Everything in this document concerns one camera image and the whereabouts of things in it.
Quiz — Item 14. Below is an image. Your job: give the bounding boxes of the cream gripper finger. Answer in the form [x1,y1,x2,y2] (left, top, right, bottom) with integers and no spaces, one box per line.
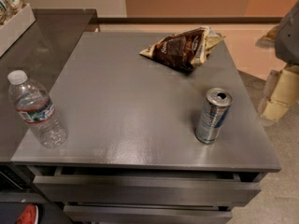
[258,64,299,121]

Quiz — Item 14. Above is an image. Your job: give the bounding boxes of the silver blue redbull can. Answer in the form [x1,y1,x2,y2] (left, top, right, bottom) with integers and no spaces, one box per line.
[195,88,233,144]

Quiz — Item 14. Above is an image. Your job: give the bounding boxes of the brown chip bag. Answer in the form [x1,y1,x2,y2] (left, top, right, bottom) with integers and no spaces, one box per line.
[139,26,224,73]

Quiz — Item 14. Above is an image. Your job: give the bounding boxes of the upper grey drawer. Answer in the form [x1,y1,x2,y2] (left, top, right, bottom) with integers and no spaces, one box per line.
[34,167,261,206]

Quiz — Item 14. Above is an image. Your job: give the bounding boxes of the grey drawer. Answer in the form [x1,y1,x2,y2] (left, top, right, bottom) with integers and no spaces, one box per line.
[64,205,232,224]
[34,167,261,206]

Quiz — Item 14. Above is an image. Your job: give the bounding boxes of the lower grey drawer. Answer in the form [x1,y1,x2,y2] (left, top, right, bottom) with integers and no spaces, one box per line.
[64,205,232,224]

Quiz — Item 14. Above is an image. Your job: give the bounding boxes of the clear plastic water bottle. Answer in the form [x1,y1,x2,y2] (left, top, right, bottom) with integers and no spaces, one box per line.
[7,70,68,148]

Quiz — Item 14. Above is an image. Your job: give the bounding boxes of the white snack box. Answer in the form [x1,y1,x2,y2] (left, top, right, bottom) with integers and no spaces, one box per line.
[0,4,36,57]

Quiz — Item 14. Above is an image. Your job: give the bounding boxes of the packaged snacks in box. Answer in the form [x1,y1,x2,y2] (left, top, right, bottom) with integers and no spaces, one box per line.
[0,0,25,25]

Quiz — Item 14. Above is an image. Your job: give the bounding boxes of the red object under counter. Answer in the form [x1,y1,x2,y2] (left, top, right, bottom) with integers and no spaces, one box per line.
[15,204,38,224]

